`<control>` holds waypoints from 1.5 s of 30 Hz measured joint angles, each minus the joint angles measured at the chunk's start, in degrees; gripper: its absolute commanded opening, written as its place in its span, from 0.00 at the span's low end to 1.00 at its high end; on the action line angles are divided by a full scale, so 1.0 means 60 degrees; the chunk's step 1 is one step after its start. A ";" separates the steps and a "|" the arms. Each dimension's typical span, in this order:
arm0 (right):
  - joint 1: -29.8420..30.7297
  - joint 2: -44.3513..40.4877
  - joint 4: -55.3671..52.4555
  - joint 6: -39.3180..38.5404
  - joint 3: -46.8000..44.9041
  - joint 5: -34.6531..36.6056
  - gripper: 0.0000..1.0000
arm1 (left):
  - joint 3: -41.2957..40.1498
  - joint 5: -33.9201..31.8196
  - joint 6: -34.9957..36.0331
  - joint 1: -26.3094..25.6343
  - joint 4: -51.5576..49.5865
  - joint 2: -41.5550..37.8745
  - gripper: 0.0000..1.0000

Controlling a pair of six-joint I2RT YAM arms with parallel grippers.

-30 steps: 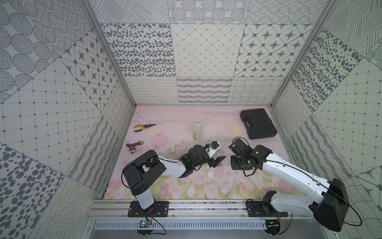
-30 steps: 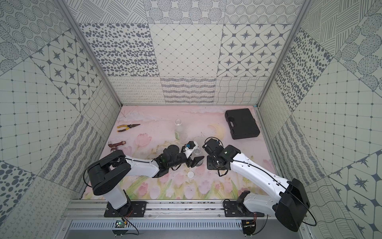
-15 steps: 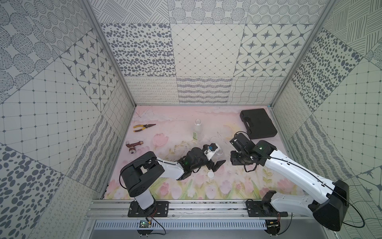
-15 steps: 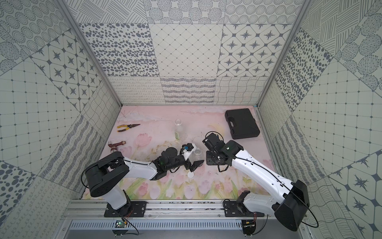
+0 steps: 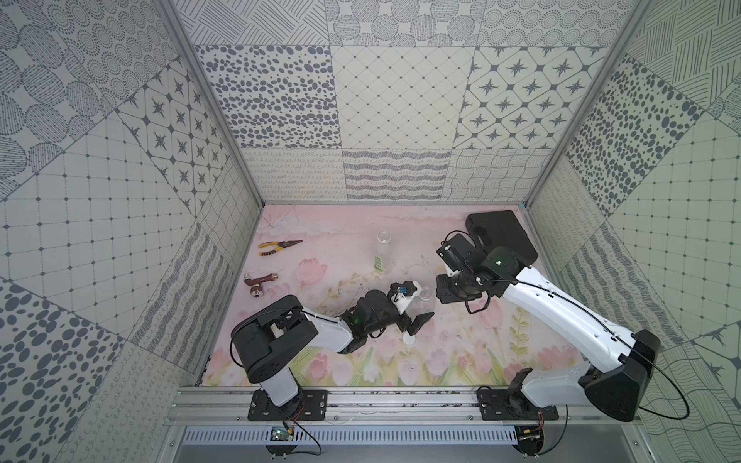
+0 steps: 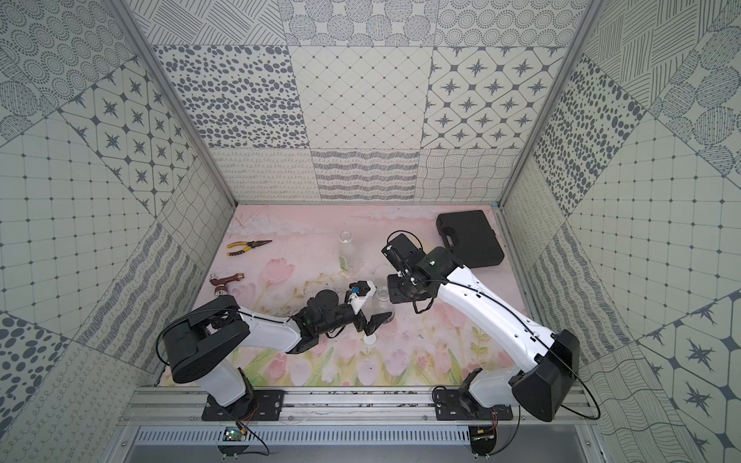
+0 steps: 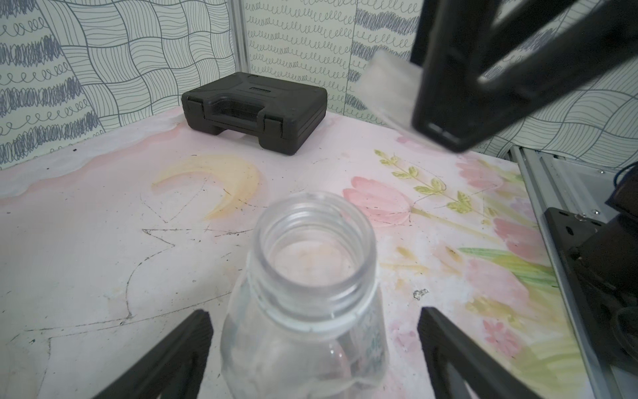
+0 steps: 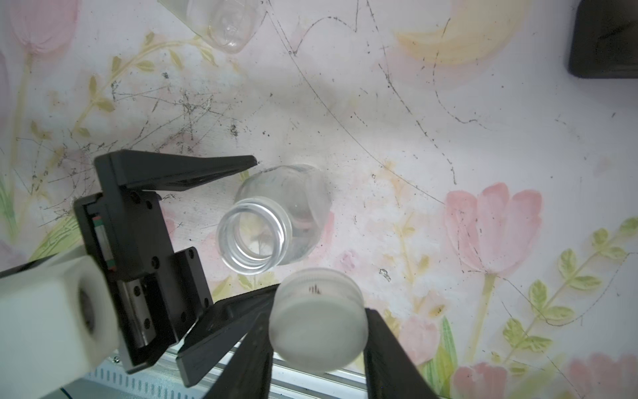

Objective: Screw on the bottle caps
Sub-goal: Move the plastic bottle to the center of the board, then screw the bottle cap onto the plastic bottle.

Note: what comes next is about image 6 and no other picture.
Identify short clear plastic bottle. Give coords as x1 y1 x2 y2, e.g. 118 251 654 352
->
374 287 396 323

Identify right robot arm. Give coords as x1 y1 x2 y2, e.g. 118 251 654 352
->
381 231 580 422

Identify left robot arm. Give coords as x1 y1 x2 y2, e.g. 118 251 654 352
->
158 281 394 407

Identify tall clear plastic bottle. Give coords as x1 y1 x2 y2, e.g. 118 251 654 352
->
339 231 359 275

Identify black plastic tool case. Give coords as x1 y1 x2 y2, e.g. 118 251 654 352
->
436 210 505 268

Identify floral pink table mat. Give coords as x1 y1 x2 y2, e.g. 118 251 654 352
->
210 204 513 388

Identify left controller board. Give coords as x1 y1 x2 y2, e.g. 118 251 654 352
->
217 426 249 457

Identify controller board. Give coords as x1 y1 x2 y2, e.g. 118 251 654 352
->
217 426 249 457
468 426 498 457

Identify right controller board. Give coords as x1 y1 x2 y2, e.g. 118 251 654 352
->
468 426 498 457

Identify yellow handled pliers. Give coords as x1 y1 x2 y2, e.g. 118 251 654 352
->
227 239 271 257

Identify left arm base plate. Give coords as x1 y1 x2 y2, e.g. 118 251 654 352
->
202 390 287 422

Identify white slotted cable duct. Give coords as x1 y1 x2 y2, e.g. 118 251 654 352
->
134 424 469 447

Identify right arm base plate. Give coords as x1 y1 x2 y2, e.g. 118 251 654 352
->
431 386 514 422

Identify aluminium mounting rail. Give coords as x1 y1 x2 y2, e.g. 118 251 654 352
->
120 384 597 428

